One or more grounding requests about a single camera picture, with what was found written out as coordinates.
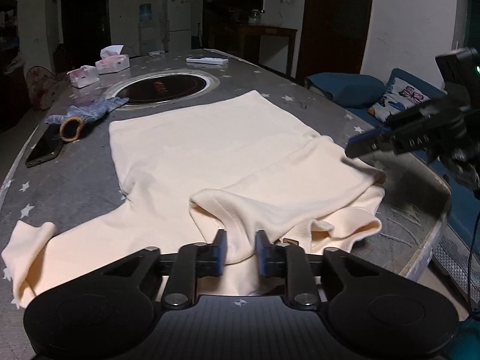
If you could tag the round induction cooktop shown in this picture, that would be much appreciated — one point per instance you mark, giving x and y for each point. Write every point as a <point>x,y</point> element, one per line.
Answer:
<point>159,88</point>

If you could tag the butterfly pattern pillow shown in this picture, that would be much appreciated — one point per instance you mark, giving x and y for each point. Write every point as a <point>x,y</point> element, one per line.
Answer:
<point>398,97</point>

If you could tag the white remote control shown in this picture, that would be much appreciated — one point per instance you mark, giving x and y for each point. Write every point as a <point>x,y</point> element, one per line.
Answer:
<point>214,61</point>

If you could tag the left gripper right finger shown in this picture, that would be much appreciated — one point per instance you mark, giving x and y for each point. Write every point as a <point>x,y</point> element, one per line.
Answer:
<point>279,260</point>

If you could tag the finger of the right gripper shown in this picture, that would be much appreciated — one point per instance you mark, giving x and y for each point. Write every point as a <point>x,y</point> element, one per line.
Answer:
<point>370,138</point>
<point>356,149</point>

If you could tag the water dispenser with bottle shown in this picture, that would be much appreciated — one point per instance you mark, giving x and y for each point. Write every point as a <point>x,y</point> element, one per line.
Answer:
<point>146,29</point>

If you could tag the white refrigerator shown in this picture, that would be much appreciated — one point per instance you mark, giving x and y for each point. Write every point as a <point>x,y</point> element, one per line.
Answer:
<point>179,25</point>

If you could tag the blue knit work glove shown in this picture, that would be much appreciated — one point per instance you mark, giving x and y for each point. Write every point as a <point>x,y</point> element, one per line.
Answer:
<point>76,118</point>

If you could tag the small white pink box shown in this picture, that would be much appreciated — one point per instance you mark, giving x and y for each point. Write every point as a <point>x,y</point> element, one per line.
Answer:
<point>83,76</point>

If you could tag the dark wooden side table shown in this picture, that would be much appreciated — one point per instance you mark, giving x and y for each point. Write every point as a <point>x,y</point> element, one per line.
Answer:
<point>269,46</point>

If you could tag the dark wooden door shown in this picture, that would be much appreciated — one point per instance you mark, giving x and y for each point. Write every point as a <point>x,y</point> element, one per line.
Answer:
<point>333,36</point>

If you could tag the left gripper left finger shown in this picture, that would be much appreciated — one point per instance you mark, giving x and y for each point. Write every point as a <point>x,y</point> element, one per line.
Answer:
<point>203,259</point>

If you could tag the small green packet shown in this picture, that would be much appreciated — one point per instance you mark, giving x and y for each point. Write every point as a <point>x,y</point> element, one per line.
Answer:
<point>156,53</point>

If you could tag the dark shelf cabinet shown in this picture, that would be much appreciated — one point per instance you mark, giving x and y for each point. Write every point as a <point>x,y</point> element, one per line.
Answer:
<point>223,20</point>

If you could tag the pink tissue box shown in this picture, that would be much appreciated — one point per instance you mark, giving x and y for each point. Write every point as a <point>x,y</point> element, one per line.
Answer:
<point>112,60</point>

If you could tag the glass kettle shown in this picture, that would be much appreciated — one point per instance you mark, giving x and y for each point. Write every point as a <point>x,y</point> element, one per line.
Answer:
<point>255,17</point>

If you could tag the cream sweatshirt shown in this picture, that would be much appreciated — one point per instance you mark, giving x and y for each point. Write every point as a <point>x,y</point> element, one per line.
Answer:
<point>241,165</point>

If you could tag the black smartphone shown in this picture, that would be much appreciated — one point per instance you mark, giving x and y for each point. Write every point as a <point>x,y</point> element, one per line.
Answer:
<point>47,148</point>

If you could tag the red dotted fabric item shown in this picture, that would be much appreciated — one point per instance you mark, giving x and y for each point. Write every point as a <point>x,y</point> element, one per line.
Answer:
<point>44,87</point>

